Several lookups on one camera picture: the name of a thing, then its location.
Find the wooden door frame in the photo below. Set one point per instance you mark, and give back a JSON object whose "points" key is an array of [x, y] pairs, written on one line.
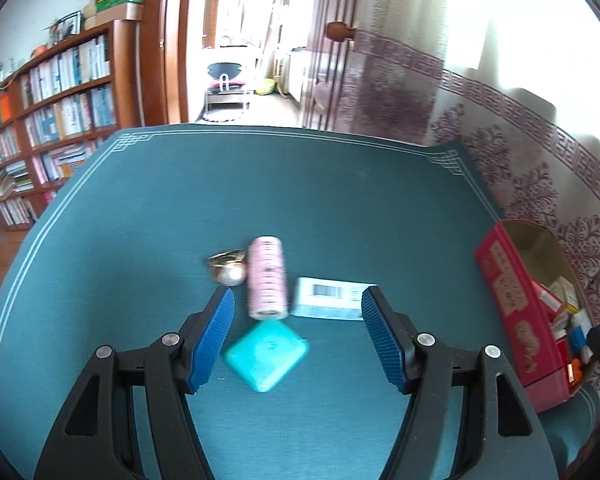
{"points": [[177, 35]]}

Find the gold metal keyring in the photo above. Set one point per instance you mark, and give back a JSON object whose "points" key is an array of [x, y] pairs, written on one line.
{"points": [[230, 272]]}

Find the wooden bookshelf with books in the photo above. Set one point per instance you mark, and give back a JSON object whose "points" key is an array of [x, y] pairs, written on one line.
{"points": [[55, 90]]}

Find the brown cardboard box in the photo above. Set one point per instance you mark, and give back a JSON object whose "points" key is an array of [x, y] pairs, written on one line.
{"points": [[112, 16]]}

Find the yellow green cushion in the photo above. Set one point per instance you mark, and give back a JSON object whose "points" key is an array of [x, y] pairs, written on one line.
{"points": [[265, 86]]}

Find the black chair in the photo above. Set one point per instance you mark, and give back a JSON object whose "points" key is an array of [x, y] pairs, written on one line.
{"points": [[225, 69]]}

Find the patterned beige curtain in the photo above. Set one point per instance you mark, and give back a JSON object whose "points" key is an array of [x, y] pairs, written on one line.
{"points": [[530, 125]]}

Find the green flat box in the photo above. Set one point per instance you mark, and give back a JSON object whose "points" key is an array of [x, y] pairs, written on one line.
{"points": [[120, 1]]}

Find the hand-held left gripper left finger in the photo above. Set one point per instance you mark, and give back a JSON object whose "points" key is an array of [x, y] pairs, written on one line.
{"points": [[212, 340]]}

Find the teal square case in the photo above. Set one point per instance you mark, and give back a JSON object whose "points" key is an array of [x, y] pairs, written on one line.
{"points": [[267, 355]]}

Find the red storage box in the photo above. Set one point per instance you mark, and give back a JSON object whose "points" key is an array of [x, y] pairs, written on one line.
{"points": [[515, 300]]}

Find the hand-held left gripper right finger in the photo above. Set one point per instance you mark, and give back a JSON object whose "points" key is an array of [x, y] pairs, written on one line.
{"points": [[385, 340]]}

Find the framed picture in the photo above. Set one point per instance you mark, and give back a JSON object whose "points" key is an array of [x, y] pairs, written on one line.
{"points": [[67, 27]]}

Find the pink roll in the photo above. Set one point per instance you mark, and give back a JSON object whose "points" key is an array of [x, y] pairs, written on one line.
{"points": [[266, 275]]}

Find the light blue and white box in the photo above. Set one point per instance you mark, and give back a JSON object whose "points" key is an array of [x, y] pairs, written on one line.
{"points": [[325, 292]]}

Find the teal cloth-covered desktop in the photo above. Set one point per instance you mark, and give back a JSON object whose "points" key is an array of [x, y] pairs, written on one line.
{"points": [[330, 200]]}

